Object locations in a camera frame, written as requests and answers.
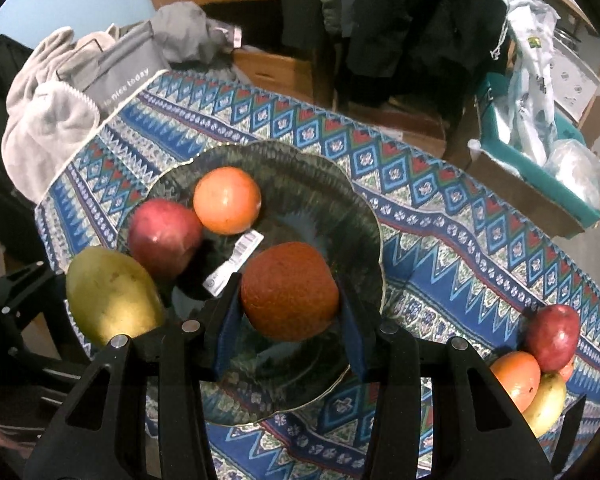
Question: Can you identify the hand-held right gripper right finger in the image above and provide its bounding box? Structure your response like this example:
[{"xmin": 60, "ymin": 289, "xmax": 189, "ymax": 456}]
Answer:
[{"xmin": 337, "ymin": 280, "xmax": 553, "ymax": 480}]

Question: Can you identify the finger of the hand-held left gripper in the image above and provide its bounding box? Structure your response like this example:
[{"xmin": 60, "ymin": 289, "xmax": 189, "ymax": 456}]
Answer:
[
  {"xmin": 7, "ymin": 340, "xmax": 98, "ymax": 396},
  {"xmin": 0, "ymin": 260, "xmax": 68, "ymax": 316}
]

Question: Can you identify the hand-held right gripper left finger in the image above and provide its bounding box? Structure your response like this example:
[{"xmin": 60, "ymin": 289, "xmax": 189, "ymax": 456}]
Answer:
[{"xmin": 24, "ymin": 272, "xmax": 243, "ymax": 480}]

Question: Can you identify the red apple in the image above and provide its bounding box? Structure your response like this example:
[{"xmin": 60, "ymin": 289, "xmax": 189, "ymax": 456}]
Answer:
[
  {"xmin": 128, "ymin": 198, "xmax": 204, "ymax": 281},
  {"xmin": 525, "ymin": 304, "xmax": 581, "ymax": 373}
]

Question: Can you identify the large orange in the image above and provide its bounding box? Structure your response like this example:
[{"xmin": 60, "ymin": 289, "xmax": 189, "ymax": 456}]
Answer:
[
  {"xmin": 193, "ymin": 166, "xmax": 262, "ymax": 236},
  {"xmin": 490, "ymin": 351, "xmax": 542, "ymax": 413}
]

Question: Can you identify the green glass bowl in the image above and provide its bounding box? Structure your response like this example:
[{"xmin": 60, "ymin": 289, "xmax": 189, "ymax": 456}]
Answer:
[{"xmin": 116, "ymin": 140, "xmax": 385, "ymax": 427}]

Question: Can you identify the blue patterned tablecloth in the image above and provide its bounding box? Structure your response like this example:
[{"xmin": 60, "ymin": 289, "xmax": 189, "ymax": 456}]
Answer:
[{"xmin": 34, "ymin": 67, "xmax": 600, "ymax": 480}]

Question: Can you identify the white towel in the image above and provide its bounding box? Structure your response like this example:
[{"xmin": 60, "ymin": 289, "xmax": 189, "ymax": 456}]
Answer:
[{"xmin": 2, "ymin": 27, "xmax": 117, "ymax": 202}]

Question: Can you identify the dark cloth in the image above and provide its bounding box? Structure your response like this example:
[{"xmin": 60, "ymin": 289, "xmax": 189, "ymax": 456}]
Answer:
[{"xmin": 0, "ymin": 34, "xmax": 36, "ymax": 241}]

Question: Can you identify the cardboard box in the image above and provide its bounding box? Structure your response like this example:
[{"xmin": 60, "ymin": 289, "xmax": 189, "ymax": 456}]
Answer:
[{"xmin": 332, "ymin": 95, "xmax": 600, "ymax": 240}]

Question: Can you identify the grey fabric bin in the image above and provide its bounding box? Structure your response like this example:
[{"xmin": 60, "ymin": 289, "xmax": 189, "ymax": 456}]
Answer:
[{"xmin": 57, "ymin": 22, "xmax": 172, "ymax": 112}]

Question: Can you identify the black phone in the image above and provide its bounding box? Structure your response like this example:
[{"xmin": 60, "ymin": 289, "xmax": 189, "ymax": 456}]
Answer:
[{"xmin": 552, "ymin": 394, "xmax": 588, "ymax": 477}]

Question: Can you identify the teal plastic basket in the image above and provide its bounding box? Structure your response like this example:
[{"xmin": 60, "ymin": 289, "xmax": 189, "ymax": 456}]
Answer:
[{"xmin": 477, "ymin": 72, "xmax": 600, "ymax": 228}]

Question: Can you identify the wooden drawer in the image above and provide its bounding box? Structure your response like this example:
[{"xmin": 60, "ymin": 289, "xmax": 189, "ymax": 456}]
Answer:
[{"xmin": 232, "ymin": 47, "xmax": 316, "ymax": 107}]

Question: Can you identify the clear plastic bag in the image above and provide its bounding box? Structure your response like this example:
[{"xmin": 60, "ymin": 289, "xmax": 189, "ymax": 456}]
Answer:
[{"xmin": 545, "ymin": 137, "xmax": 600, "ymax": 207}]

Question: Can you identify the white rice bag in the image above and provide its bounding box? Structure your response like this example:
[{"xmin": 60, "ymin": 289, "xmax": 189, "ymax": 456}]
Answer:
[{"xmin": 489, "ymin": 0, "xmax": 562, "ymax": 167}]

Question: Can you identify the black coat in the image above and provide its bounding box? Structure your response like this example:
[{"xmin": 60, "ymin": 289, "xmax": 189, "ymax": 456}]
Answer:
[{"xmin": 277, "ymin": 0, "xmax": 516, "ymax": 81}]

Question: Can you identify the white patterned cabinet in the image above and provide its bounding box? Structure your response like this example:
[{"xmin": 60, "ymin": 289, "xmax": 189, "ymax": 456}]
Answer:
[{"xmin": 550, "ymin": 40, "xmax": 600, "ymax": 117}]

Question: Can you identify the steel pot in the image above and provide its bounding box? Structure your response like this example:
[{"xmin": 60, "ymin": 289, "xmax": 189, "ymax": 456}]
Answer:
[{"xmin": 555, "ymin": 20, "xmax": 595, "ymax": 52}]

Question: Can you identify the wooden shelf rack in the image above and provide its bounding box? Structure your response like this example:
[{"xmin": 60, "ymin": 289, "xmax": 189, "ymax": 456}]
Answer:
[{"xmin": 522, "ymin": 0, "xmax": 600, "ymax": 128}]

